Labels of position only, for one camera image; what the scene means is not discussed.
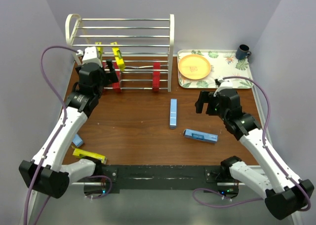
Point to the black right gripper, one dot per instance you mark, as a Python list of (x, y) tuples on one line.
[(204, 98)]

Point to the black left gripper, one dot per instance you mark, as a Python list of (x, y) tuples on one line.
[(110, 77)]

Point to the red toothpaste box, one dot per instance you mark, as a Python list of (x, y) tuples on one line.
[(104, 88), (156, 77), (117, 85)]

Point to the yellow toothpaste box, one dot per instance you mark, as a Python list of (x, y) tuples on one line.
[(99, 48), (118, 56), (79, 153)]

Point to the blue toothpaste box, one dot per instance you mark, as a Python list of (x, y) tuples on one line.
[(173, 114), (201, 136), (77, 141)]

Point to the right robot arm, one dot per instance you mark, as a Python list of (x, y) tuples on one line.
[(282, 190)]

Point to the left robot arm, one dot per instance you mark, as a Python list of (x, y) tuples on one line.
[(45, 173)]

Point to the white metal shelf rack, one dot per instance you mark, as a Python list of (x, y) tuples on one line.
[(142, 41)]

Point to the floral serving tray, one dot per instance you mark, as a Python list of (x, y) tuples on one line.
[(222, 62)]

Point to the orange plate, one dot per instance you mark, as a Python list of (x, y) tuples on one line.
[(194, 67)]

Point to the dark blue mug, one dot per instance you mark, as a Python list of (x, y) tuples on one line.
[(243, 52)]

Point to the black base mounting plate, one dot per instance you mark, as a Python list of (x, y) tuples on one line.
[(169, 177)]

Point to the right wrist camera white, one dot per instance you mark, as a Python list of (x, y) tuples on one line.
[(222, 84)]

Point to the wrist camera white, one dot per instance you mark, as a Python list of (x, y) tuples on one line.
[(91, 55), (222, 84)]

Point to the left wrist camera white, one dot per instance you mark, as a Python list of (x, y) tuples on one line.
[(91, 55)]

